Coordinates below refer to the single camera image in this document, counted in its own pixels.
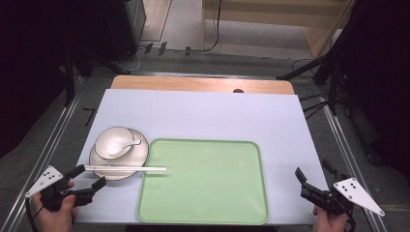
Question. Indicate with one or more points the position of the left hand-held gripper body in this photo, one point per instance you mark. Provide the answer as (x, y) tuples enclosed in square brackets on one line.
[(48, 180)]

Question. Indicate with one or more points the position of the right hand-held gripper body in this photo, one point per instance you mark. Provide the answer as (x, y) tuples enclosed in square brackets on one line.
[(348, 193)]

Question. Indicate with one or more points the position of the white chopstick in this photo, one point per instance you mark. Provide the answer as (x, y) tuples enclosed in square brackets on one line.
[(125, 167)]

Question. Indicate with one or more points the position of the person's right hand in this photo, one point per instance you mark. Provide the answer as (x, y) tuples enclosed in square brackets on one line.
[(330, 223)]

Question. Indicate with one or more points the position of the person's left hand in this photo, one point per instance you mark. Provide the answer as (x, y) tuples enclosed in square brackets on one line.
[(58, 219)]

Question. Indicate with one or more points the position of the white ceramic spoon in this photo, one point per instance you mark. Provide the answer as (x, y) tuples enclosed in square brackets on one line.
[(117, 148)]

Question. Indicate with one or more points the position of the white bowl with dark rim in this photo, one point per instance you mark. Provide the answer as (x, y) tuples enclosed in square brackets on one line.
[(111, 141)]

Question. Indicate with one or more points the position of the white plate with dark rim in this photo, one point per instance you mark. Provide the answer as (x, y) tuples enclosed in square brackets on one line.
[(138, 154)]

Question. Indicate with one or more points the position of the green tray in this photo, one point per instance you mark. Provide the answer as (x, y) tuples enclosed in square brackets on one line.
[(203, 183)]

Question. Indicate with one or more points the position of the black metal stand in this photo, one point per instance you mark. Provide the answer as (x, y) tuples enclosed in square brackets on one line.
[(325, 67)]

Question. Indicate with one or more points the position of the pale table cover board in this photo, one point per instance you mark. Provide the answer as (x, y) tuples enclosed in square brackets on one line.
[(209, 116)]

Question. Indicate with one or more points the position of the wooden table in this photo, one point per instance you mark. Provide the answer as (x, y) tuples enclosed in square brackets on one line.
[(180, 83)]

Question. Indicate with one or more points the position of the black cabinet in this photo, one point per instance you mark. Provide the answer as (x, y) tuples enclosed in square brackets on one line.
[(124, 25)]

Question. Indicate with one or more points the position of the light wooden shelf unit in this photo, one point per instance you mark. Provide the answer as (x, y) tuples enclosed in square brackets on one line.
[(274, 19)]

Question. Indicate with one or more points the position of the aluminium floor rail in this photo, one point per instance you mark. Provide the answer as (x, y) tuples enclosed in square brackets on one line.
[(38, 167), (348, 154)]

